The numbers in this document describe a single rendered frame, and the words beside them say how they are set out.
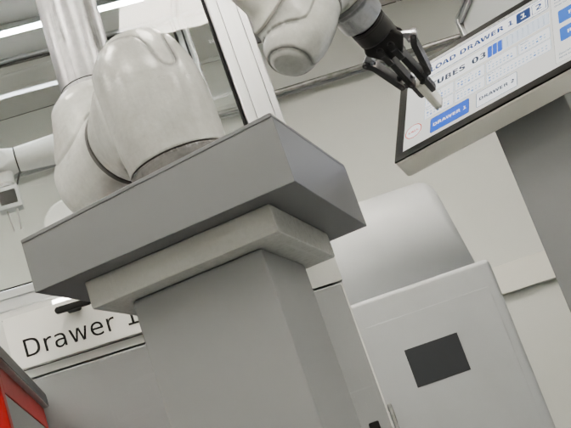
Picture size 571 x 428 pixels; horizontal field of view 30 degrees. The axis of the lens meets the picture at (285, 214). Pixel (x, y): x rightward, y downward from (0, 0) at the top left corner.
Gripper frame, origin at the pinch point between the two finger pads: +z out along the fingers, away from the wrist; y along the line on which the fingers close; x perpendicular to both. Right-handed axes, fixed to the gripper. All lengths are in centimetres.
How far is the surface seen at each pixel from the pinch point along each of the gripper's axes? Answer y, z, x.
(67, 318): 77, -17, 34
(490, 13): 45, 93, -186
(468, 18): 61, 100, -206
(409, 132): 9.9, 6.9, -1.7
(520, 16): -17.0, 6.9, -19.9
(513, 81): -14.8, 6.9, 0.7
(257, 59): 37.1, -15.0, -25.2
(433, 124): 3.9, 6.9, 0.1
